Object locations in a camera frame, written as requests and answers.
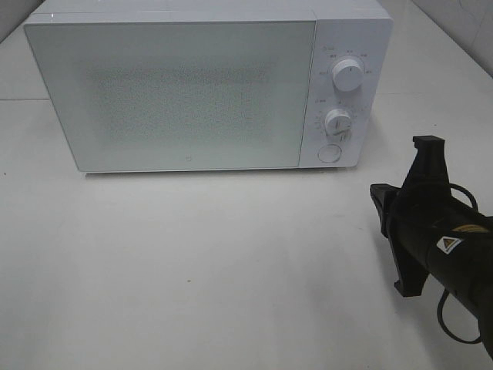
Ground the white microwave oven body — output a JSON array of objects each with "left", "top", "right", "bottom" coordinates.
[{"left": 24, "top": 1, "right": 393, "bottom": 172}]

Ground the upper white power knob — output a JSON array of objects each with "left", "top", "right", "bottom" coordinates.
[{"left": 331, "top": 55, "right": 364, "bottom": 93}]

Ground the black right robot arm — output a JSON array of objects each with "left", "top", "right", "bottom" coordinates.
[{"left": 370, "top": 136, "right": 492, "bottom": 353}]

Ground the white timer knob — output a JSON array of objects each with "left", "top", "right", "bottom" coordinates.
[{"left": 324, "top": 109, "right": 352, "bottom": 136}]

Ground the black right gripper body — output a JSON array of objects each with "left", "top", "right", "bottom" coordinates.
[{"left": 370, "top": 183, "right": 481, "bottom": 285}]

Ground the round white door button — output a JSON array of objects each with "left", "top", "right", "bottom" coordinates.
[{"left": 317, "top": 144, "right": 342, "bottom": 163}]

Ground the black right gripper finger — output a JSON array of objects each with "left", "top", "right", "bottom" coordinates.
[
  {"left": 389, "top": 234, "right": 429, "bottom": 297},
  {"left": 404, "top": 135, "right": 451, "bottom": 193}
]

